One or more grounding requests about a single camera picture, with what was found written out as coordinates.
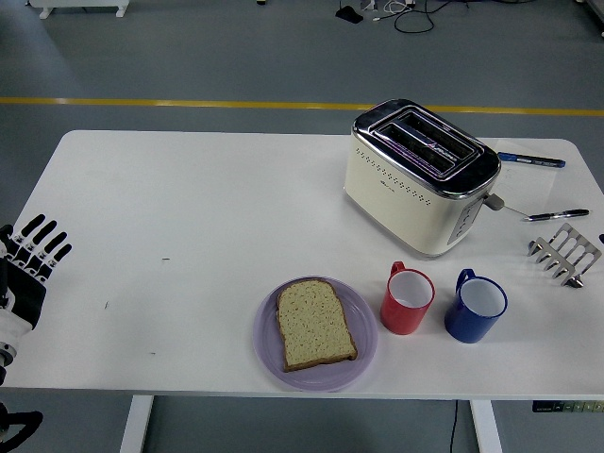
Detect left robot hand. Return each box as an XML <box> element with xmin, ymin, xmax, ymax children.
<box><xmin>0</xmin><ymin>214</ymin><xmax>74</xmax><ymax>353</ymax></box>

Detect purple plastic plate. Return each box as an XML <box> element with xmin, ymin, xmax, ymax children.
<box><xmin>253</xmin><ymin>276</ymin><xmax>380</xmax><ymax>394</ymax></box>

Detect bread slice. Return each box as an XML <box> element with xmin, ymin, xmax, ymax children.
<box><xmin>276</xmin><ymin>278</ymin><xmax>359</xmax><ymax>374</ymax></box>

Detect silver toast rack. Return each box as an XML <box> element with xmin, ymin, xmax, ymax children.
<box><xmin>527</xmin><ymin>224</ymin><xmax>603</xmax><ymax>290</ymax></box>

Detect black ballpoint pen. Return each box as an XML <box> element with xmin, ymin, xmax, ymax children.
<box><xmin>522</xmin><ymin>209</ymin><xmax>591</xmax><ymax>223</ymax></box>

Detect blue marker pen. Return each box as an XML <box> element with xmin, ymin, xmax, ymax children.
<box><xmin>496</xmin><ymin>151</ymin><xmax>566</xmax><ymax>169</ymax></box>

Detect blue enamel mug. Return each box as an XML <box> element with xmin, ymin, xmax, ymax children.
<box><xmin>443</xmin><ymin>268</ymin><xmax>510</xmax><ymax>344</ymax></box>

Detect white table leg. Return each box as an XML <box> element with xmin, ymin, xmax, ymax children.
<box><xmin>118</xmin><ymin>394</ymin><xmax>156</xmax><ymax>453</ymax></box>
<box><xmin>469</xmin><ymin>399</ymin><xmax>504</xmax><ymax>453</ymax></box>

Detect black table control panel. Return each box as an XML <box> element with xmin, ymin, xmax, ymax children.
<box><xmin>531</xmin><ymin>399</ymin><xmax>604</xmax><ymax>414</ymax></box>

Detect cream and chrome toaster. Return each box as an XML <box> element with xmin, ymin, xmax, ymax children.
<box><xmin>343</xmin><ymin>97</ymin><xmax>506</xmax><ymax>260</ymax></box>

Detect red enamel mug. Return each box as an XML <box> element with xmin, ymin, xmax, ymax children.
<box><xmin>379</xmin><ymin>260</ymin><xmax>436</xmax><ymax>337</ymax></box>

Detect yellow floor tape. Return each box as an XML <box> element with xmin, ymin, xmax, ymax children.
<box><xmin>0</xmin><ymin>96</ymin><xmax>604</xmax><ymax>118</ymax></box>

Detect white furniture base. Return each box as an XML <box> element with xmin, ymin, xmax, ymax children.
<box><xmin>27</xmin><ymin>0</ymin><xmax>131</xmax><ymax>20</ymax></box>

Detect black foot pedal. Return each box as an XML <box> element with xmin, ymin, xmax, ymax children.
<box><xmin>335</xmin><ymin>5</ymin><xmax>364</xmax><ymax>24</ymax></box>

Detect black cable under table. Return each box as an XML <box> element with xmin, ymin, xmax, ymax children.
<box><xmin>447</xmin><ymin>399</ymin><xmax>460</xmax><ymax>453</ymax></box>

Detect black floor cable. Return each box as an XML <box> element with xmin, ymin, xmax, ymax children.
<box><xmin>394</xmin><ymin>0</ymin><xmax>435</xmax><ymax>34</ymax></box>

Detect white floor cable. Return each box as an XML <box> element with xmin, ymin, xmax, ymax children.
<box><xmin>372</xmin><ymin>0</ymin><xmax>416</xmax><ymax>23</ymax></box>

